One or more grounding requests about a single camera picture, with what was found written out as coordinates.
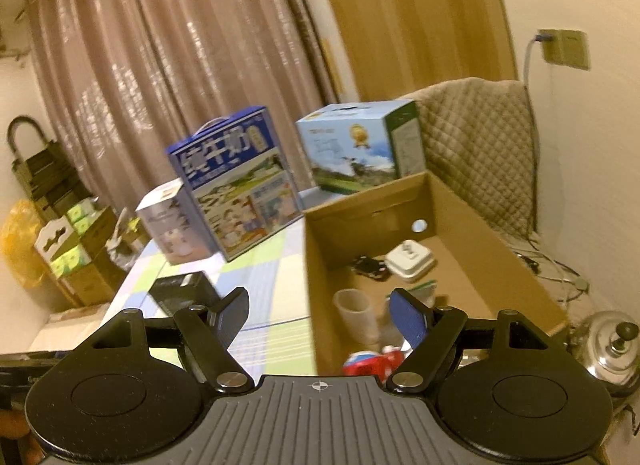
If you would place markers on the beige shiny curtain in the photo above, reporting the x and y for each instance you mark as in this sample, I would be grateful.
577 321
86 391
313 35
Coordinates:
175 45

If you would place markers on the black toy car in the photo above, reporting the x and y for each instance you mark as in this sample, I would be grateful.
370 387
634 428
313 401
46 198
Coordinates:
370 266

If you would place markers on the white square night light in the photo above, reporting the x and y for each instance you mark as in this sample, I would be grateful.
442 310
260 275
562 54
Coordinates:
407 260

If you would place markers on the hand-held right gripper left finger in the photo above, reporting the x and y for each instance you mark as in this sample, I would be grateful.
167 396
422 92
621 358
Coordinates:
232 316

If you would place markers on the blue illustrated milk carton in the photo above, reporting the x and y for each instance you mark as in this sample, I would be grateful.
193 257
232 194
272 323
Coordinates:
235 185

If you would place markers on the brown cardboard carton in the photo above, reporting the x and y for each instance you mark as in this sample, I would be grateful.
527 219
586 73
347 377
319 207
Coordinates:
102 265

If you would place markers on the person's left hand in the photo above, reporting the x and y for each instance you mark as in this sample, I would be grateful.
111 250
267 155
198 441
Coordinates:
12 425

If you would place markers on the white green tissue carton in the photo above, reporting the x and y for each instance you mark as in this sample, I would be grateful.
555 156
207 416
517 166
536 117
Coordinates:
62 250
82 215

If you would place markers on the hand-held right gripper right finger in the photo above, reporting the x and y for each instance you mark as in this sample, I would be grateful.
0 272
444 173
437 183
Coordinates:
407 318

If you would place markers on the brown cardboard box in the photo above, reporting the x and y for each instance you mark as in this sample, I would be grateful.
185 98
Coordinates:
465 255

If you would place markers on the white humidifier box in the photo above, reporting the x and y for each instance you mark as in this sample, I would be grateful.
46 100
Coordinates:
165 225

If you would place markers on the yellow plastic bag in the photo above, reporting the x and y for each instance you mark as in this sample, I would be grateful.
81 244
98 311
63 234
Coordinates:
20 245

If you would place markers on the clear plastic cup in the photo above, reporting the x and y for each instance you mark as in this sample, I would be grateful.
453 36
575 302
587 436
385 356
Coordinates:
352 315

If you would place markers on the beige quilted cover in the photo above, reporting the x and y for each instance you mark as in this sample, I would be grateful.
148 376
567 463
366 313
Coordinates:
475 145

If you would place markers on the checked tablecloth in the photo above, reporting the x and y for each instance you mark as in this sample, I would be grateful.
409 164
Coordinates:
270 265

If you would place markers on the light blue milk carton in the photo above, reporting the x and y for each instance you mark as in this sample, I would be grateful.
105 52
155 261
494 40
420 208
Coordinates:
350 150

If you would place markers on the wall socket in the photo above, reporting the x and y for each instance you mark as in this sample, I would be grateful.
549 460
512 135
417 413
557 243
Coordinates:
565 47

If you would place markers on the red and blue cat toy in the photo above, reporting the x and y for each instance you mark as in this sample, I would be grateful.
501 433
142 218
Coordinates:
365 365

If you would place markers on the metal kettle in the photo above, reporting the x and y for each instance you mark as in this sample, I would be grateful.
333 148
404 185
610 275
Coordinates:
600 345

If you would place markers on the black product box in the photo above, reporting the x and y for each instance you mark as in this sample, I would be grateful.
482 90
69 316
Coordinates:
180 292

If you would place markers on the stack of dark boxes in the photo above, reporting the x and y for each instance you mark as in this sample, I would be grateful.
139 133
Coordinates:
55 180

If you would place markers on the white knotted bag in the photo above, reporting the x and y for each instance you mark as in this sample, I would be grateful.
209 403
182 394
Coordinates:
122 240

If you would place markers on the white flat box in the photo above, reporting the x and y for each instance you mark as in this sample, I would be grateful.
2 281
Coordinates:
70 325

